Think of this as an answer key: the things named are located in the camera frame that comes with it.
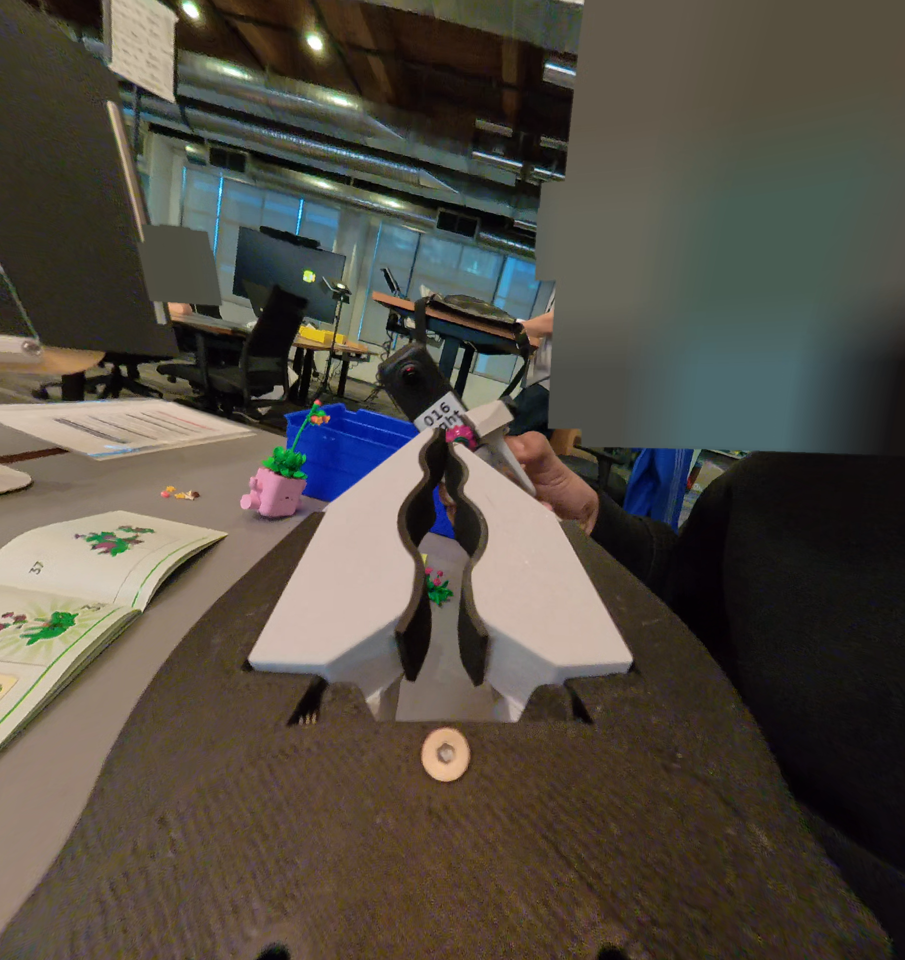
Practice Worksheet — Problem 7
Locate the white paper notice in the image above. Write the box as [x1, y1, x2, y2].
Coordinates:
[103, 0, 178, 103]

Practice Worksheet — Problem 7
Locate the black bag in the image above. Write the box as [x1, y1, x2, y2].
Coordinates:
[413, 294, 533, 355]

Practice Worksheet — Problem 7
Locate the black office chair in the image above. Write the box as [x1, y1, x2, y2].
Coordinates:
[156, 285, 308, 418]

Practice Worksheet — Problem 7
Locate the black divider panel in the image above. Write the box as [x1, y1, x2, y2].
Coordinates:
[0, 0, 180, 357]

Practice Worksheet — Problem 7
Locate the person's right hand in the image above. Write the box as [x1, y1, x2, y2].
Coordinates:
[503, 431, 601, 535]

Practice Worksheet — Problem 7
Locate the computer monitor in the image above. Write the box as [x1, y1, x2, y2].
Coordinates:
[232, 226, 347, 324]

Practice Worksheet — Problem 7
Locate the blue striped jacket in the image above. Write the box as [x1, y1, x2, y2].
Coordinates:
[623, 448, 698, 531]

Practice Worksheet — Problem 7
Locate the wooden office desk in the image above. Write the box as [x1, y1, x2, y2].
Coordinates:
[169, 309, 373, 363]

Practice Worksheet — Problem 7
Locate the blue storage bin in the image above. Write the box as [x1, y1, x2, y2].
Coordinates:
[283, 403, 458, 538]

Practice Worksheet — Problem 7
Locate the toy instruction booklet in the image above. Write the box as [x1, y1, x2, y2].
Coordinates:
[0, 510, 229, 777]

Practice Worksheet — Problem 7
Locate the camera tripod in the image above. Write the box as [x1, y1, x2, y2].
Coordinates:
[323, 276, 355, 400]

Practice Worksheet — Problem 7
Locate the standing desk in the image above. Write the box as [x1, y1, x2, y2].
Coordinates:
[371, 291, 538, 400]

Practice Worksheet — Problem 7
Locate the pink toy flower pot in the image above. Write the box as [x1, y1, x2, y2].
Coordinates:
[240, 399, 332, 520]

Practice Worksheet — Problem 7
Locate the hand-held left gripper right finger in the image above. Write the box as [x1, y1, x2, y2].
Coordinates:
[451, 448, 635, 720]

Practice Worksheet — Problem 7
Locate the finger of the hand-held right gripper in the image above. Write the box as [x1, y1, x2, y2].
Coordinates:
[476, 438, 538, 499]
[461, 399, 517, 445]

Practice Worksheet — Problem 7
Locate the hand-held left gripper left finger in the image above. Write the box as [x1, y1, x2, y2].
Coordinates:
[248, 430, 448, 720]

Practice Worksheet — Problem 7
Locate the laminated instruction sheet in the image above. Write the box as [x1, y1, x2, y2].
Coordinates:
[0, 399, 256, 460]

